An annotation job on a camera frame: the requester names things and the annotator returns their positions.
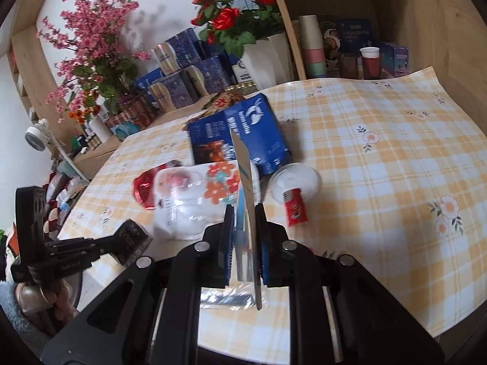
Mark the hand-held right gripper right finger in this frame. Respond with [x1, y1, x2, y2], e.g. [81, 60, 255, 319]
[254, 203, 446, 365]

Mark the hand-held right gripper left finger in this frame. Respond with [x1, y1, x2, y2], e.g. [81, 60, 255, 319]
[40, 204, 236, 365]

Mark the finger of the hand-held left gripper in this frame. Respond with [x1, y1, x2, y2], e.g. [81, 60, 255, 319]
[40, 218, 153, 276]

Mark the small red snack container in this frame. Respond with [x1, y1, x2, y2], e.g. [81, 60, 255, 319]
[282, 188, 309, 228]

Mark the white floral plastic tray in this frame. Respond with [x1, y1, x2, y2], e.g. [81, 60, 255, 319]
[153, 161, 244, 241]

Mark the crushed red soda can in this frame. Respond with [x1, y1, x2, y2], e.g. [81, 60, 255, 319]
[131, 160, 183, 210]

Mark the blue white milk carton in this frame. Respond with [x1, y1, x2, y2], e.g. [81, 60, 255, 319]
[229, 128, 264, 310]

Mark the blue coffee box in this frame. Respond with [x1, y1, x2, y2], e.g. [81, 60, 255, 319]
[186, 93, 293, 176]

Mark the brown paper wrapper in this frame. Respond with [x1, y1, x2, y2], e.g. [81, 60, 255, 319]
[203, 91, 246, 116]

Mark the person's left hand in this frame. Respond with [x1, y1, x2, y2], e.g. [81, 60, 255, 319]
[15, 279, 75, 325]

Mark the black spork in clear wrap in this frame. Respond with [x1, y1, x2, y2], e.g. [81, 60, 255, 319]
[200, 285, 267, 310]

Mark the round translucent plastic lid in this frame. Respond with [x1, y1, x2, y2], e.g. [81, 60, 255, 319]
[266, 163, 323, 203]

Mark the white desk fan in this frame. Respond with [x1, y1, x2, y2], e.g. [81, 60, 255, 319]
[25, 119, 90, 183]

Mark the row of small bottles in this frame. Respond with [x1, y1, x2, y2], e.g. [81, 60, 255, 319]
[74, 133, 103, 153]

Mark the slim white vase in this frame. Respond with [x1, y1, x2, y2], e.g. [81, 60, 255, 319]
[89, 116, 113, 143]

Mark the orange flower bunch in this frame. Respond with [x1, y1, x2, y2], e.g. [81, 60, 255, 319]
[66, 89, 101, 124]

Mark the yellow plaid floral tablecloth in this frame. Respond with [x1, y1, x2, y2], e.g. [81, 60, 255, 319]
[57, 66, 487, 365]

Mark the striped woven basket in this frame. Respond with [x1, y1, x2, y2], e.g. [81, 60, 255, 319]
[104, 93, 156, 139]

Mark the gold and blue gift box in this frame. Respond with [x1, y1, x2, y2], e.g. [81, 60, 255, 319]
[146, 72, 194, 113]
[184, 55, 231, 97]
[152, 28, 202, 77]

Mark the gold ornate tray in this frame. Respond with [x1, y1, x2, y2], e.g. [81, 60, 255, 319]
[222, 81, 256, 95]

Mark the long blue box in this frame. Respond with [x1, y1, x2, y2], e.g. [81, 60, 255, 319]
[134, 66, 164, 90]

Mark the blue and white box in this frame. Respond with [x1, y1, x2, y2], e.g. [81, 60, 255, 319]
[230, 59, 254, 84]

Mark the white angular flower vase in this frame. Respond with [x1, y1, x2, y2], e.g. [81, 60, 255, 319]
[239, 32, 293, 88]

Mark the pink blossom arrangement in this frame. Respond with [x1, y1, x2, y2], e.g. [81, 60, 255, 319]
[36, 0, 151, 122]

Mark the brown glass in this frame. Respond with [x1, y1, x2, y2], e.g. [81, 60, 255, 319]
[340, 53, 360, 80]

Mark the stack of pastel cups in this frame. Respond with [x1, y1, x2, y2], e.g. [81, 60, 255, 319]
[298, 15, 328, 78]

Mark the red and white paper cup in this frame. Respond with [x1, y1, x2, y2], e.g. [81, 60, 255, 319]
[359, 47, 382, 80]

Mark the illustrated moon box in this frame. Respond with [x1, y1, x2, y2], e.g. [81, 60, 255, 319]
[317, 15, 341, 61]

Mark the red rose bouquet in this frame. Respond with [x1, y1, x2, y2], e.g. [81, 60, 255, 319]
[190, 0, 282, 58]

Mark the light blue box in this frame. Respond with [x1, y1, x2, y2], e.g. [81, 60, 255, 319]
[380, 42, 409, 78]

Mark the dark blue shelf box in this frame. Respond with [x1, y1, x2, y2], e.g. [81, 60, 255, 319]
[335, 18, 371, 56]

